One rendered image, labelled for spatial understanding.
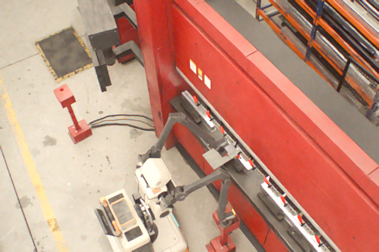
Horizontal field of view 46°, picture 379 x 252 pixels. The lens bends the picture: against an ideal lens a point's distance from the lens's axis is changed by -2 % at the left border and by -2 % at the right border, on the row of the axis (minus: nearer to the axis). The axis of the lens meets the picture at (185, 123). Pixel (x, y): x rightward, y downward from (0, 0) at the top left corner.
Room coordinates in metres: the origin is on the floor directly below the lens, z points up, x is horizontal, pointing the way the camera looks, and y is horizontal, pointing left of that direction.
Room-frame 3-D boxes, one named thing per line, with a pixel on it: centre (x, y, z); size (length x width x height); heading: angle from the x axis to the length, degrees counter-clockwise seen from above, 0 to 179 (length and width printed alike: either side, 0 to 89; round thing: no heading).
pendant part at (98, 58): (2.86, 0.76, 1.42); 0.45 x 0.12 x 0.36; 16
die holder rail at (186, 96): (2.58, -0.13, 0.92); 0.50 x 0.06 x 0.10; 31
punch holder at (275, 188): (1.61, -0.71, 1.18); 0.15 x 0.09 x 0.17; 31
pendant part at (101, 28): (2.93, 0.69, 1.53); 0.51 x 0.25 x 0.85; 16
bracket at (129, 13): (3.09, 0.49, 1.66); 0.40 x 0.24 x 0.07; 31
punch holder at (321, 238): (1.10, -1.01, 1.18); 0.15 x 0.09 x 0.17; 31
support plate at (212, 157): (2.03, -0.29, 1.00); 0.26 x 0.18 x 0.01; 121
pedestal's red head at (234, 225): (1.53, -0.29, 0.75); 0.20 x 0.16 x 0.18; 23
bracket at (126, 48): (3.09, 0.49, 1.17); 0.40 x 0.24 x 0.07; 31
